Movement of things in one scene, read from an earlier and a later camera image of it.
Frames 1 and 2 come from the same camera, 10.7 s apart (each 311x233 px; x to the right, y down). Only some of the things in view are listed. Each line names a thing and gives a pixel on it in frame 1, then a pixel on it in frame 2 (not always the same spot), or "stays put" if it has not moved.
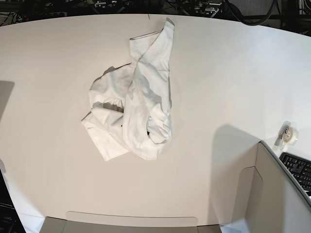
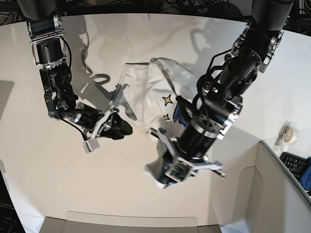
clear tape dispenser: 287,135 stays put
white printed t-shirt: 131,105 → 158,94
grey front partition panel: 95,222 stays put
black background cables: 293,15 stays put
